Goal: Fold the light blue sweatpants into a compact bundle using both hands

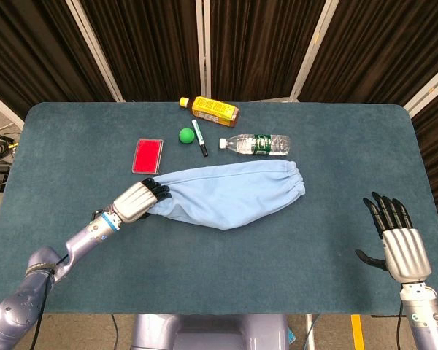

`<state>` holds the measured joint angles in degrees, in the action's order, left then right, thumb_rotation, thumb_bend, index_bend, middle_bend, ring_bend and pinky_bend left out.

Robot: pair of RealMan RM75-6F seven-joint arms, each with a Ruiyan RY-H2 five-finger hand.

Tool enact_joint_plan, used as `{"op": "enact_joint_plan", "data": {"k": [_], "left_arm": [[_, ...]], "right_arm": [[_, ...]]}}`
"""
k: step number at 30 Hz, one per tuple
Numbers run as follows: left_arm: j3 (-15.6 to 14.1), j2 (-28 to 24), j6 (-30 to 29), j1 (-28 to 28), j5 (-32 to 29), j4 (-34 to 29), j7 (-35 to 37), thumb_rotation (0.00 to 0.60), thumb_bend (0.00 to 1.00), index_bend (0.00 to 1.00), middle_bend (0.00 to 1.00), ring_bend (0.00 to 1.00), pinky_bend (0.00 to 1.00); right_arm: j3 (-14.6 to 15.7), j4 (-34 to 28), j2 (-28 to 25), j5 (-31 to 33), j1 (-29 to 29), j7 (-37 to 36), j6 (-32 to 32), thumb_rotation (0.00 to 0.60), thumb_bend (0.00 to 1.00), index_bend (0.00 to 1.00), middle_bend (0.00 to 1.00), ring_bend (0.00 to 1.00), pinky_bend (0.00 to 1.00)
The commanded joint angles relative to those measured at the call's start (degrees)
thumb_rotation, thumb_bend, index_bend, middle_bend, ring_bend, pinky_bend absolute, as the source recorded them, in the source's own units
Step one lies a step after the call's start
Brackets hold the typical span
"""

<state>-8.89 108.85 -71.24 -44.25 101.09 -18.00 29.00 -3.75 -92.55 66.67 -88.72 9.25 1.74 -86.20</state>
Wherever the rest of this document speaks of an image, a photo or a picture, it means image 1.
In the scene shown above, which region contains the teal table cover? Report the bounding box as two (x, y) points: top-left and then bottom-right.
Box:
(0, 101), (438, 315)

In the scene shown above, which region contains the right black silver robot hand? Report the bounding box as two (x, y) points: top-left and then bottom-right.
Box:
(354, 191), (432, 284)

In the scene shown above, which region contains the yellow floor tape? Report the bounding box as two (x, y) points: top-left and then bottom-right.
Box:
(351, 315), (366, 350)

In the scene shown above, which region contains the yellow label tea bottle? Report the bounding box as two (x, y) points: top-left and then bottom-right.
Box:
(178, 96), (241, 128)

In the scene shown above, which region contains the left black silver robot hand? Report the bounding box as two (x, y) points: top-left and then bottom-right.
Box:
(111, 177), (172, 223)

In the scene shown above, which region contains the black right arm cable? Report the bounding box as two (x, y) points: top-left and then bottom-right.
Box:
(395, 298), (406, 350)

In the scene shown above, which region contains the clear water bottle green label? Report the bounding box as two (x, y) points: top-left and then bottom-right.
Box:
(218, 133), (292, 157)

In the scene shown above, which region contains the red ink pad case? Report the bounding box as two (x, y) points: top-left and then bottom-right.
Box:
(131, 138), (164, 174)

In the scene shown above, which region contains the green black marker pen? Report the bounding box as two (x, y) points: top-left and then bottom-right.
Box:
(191, 119), (209, 158)

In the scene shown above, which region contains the light blue cloth sleeve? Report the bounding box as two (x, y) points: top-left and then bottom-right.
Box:
(145, 159), (307, 231)

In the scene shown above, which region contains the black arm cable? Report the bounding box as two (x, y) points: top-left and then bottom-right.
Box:
(395, 298), (406, 350)
(28, 254), (70, 350)

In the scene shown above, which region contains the white screen frame post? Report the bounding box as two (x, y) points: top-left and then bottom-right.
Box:
(196, 0), (212, 99)
(289, 0), (339, 102)
(0, 86), (26, 129)
(66, 0), (124, 102)
(404, 72), (438, 117)

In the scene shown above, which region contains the lilac robot torso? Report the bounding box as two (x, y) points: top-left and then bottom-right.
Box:
(131, 313), (291, 350)

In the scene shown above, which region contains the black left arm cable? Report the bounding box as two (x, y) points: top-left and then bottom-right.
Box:
(28, 254), (70, 350)

